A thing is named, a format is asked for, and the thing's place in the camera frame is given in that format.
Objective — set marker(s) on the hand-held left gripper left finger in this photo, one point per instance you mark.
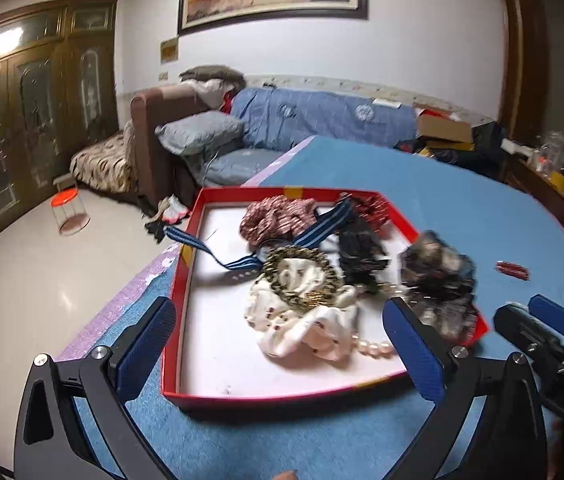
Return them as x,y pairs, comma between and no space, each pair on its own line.
144,345

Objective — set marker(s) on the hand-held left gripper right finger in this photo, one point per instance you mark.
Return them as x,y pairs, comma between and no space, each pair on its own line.
412,350

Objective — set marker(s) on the dark floral scrunchie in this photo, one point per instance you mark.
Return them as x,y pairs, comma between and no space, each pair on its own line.
437,270

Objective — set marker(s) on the red cardboard box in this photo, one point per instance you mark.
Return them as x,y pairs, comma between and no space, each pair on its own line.
222,310

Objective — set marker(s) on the black lace headband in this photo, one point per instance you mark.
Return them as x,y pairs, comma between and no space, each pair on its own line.
362,255

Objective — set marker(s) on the white cherry print scrunchie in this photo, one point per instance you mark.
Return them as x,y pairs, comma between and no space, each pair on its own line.
297,325

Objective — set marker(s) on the blue striped ribbon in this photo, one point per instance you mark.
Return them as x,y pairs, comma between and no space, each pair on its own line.
329,227

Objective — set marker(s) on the red patterned scrunchie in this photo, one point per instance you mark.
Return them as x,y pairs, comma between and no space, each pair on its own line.
277,220

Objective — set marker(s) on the person's left hand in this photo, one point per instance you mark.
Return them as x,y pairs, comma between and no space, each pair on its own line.
286,476

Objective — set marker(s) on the red hair clip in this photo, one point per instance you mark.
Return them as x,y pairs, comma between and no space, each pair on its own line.
512,270

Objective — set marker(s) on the yellow box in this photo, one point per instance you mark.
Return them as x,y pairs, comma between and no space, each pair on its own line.
558,179

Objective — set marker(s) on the blue table cover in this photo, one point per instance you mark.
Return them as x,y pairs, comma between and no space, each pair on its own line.
452,210

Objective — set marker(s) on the shoes on floor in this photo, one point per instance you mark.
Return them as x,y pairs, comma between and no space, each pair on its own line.
172,210

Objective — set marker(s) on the dark red scrunchie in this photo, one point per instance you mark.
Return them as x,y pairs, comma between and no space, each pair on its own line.
372,210

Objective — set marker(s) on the clear bottle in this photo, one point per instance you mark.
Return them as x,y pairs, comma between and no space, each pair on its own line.
551,152

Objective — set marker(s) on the black bag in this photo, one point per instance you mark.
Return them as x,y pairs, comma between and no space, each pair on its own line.
488,150

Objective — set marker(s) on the brown patterned blanket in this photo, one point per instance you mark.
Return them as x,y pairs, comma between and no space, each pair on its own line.
102,165

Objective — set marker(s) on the brown sofa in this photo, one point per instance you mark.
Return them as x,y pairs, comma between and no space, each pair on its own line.
154,150

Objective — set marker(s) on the grey blue cushion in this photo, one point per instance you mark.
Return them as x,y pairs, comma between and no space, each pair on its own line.
242,165

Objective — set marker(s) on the open cardboard box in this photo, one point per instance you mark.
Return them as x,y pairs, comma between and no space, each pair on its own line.
444,130

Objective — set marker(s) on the grey pillow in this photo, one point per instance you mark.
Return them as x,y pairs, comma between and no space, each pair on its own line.
199,132

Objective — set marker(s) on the wooden wardrobe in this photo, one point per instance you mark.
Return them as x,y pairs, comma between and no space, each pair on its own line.
32,125

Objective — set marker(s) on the white paper sheet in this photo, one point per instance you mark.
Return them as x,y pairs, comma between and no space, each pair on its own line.
387,103

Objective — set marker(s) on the blue quilt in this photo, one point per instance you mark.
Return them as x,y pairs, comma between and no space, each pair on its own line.
322,117

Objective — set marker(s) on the stack of folded clothes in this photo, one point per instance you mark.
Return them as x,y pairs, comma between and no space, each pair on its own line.
212,80

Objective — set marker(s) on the wooden door frame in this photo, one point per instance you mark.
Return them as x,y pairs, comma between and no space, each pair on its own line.
522,50

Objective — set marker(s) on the small gold wall plaque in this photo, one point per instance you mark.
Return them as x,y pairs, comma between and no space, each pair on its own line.
169,50

